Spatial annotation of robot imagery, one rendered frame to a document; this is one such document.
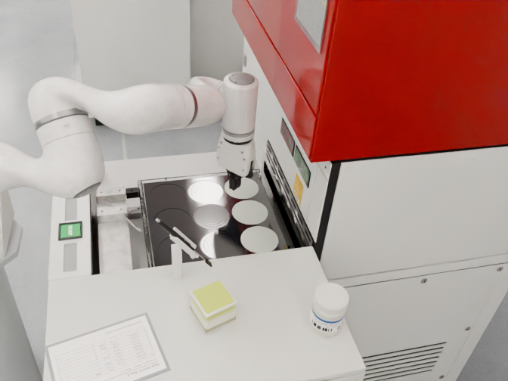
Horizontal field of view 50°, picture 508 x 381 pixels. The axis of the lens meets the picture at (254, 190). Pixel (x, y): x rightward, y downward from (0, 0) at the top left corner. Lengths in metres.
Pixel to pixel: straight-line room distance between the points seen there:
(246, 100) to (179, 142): 2.05
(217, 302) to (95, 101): 0.46
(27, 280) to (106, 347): 1.51
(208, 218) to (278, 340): 0.46
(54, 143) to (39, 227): 1.83
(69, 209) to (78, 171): 0.45
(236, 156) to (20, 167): 0.56
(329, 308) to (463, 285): 0.72
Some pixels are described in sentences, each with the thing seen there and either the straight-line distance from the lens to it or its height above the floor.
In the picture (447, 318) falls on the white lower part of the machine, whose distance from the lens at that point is 1.88.
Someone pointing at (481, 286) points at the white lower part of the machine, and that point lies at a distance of 1.81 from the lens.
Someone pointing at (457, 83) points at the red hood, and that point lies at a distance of 1.21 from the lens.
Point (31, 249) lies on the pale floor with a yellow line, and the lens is 2.76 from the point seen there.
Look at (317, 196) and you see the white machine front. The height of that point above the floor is 1.10.
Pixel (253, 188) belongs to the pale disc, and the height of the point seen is 0.90.
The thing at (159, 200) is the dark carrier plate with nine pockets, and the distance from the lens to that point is 1.55.
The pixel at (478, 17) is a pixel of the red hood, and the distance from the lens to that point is 1.15.
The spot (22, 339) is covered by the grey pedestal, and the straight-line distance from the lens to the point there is 1.94.
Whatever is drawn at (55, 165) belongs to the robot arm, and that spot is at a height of 1.30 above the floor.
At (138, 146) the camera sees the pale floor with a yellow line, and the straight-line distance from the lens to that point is 3.30.
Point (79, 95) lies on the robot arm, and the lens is 1.03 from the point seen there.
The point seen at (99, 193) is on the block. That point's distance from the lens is 1.58.
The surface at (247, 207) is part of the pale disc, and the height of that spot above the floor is 0.90.
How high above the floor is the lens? 1.92
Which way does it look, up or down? 40 degrees down
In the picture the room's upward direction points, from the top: 5 degrees clockwise
